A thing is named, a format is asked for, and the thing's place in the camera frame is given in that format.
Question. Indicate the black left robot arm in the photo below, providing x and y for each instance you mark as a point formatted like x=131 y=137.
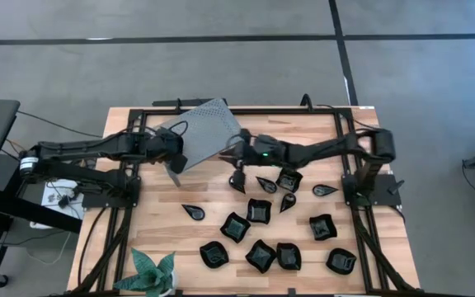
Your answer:
x=81 y=148

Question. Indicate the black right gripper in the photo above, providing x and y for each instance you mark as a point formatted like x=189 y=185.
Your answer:
x=264 y=150

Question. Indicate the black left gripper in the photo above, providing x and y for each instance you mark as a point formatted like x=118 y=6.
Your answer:
x=165 y=146

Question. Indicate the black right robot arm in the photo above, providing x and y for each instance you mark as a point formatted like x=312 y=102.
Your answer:
x=328 y=146

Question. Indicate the grey perforated metal shelf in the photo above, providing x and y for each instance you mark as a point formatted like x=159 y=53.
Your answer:
x=208 y=123

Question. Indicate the white power strip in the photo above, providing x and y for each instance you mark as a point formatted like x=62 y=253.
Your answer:
x=52 y=198

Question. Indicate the green potted plant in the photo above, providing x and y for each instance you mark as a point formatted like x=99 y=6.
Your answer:
x=147 y=274

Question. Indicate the black computer case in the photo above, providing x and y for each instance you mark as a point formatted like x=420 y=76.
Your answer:
x=2 y=173

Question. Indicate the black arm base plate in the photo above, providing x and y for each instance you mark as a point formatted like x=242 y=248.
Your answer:
x=97 y=201
x=375 y=200

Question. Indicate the black caster wheel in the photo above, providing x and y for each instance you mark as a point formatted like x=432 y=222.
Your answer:
x=1 y=281

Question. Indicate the black mounting bar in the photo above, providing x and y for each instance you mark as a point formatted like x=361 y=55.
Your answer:
x=167 y=102

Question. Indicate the black teardrop mini plate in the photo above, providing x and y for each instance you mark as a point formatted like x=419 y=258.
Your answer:
x=322 y=190
x=196 y=213
x=267 y=185
x=288 y=201
x=241 y=189

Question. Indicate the black desk leg frame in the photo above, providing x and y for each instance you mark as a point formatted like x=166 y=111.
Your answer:
x=27 y=208

